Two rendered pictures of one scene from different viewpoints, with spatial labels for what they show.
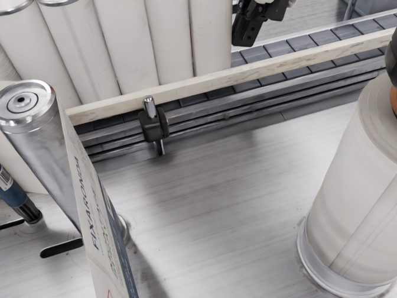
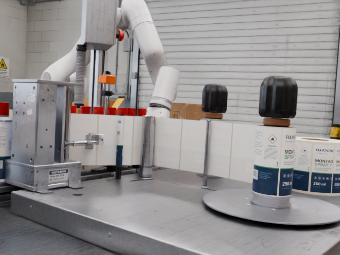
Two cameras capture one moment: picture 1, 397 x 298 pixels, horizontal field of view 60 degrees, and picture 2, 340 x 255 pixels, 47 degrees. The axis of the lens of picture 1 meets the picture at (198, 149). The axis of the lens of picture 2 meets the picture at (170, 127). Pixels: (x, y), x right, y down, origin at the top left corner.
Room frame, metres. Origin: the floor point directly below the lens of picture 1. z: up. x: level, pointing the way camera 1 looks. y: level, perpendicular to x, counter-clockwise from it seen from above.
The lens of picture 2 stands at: (-0.81, 0.77, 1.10)
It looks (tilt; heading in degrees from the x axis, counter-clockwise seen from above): 3 degrees down; 322
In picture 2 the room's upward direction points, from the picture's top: 3 degrees clockwise
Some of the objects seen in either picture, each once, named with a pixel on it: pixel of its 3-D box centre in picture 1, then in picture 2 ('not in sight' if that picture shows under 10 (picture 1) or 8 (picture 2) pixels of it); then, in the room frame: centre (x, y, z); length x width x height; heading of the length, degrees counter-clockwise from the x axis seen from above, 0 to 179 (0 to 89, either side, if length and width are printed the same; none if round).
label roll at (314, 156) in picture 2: not in sight; (313, 163); (-0.15, -0.29, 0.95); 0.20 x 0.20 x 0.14
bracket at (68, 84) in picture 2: not in sight; (48, 82); (0.17, 0.40, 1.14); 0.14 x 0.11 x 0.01; 104
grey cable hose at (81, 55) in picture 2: not in sight; (80, 76); (0.43, 0.19, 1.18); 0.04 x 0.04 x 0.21
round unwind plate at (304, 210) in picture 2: not in sight; (270, 205); (-0.26, 0.04, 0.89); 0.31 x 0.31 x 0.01
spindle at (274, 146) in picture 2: not in sight; (275, 140); (-0.26, 0.04, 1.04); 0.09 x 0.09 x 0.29
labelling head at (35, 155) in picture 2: not in sight; (44, 133); (0.18, 0.40, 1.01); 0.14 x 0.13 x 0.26; 104
